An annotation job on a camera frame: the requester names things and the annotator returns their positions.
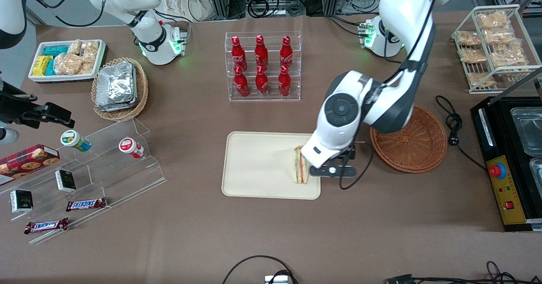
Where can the red cookie box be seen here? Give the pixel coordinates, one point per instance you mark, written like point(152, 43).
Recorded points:
point(25, 161)

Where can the red cola bottle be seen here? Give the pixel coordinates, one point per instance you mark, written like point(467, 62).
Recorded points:
point(239, 57)
point(261, 84)
point(284, 84)
point(241, 85)
point(286, 55)
point(261, 55)

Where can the small black box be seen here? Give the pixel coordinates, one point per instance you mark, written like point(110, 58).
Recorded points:
point(21, 201)
point(65, 180)

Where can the black sealing machine yellow panel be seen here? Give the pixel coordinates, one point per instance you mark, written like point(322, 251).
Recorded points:
point(508, 191)

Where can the small silver device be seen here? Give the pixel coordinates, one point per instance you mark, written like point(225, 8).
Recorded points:
point(277, 279)

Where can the grey metal lever bar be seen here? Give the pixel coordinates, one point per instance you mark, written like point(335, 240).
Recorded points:
point(521, 80)

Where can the white crumpled cloth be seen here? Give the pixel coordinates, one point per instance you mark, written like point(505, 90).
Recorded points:
point(182, 2)

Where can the beige rectangular tray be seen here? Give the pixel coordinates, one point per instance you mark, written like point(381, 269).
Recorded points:
point(258, 165)

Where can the teal snack pack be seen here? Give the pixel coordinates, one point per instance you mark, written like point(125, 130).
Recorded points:
point(50, 68)
point(56, 50)

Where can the light wicker basket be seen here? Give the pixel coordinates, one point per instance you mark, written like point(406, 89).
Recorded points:
point(142, 89)

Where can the round brown wicker basket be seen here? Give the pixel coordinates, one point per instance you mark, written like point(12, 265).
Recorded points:
point(415, 153)

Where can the white rectangular snack bin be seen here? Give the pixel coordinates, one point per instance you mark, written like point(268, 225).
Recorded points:
point(63, 78)

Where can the vegetable sandwich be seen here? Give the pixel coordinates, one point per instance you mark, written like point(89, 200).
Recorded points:
point(300, 169)

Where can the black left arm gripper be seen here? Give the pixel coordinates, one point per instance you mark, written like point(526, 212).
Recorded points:
point(350, 153)

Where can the clear bag of rice crackers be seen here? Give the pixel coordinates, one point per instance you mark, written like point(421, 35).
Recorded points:
point(87, 68)
point(89, 50)
point(67, 64)
point(74, 47)

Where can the clear acrylic stepped shelf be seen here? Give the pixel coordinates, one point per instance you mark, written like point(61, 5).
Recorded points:
point(127, 178)

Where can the silver foil container stack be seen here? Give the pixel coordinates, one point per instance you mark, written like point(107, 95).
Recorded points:
point(116, 87)

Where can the clear plastic food container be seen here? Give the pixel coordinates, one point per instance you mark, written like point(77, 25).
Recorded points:
point(537, 172)
point(529, 131)

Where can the red lid white cup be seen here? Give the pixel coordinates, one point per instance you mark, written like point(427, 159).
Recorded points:
point(128, 145)

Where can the yellow snack pack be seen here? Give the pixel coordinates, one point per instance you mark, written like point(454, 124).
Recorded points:
point(41, 66)

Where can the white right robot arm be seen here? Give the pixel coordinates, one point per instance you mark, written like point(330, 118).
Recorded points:
point(148, 38)

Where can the brown Snickers bar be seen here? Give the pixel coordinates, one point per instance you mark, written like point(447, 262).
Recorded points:
point(46, 226)
point(86, 204)

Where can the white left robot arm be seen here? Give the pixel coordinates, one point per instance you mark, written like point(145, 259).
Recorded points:
point(343, 110)

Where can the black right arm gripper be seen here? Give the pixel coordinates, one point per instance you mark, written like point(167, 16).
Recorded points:
point(16, 109)

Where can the clear acrylic bottle rack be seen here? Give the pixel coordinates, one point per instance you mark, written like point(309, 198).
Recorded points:
point(262, 99)

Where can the clear bag of fried snacks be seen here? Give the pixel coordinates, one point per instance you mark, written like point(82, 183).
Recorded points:
point(499, 36)
point(510, 56)
point(468, 38)
point(492, 20)
point(472, 56)
point(480, 79)

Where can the green lid white cup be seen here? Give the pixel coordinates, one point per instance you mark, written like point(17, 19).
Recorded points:
point(72, 139)

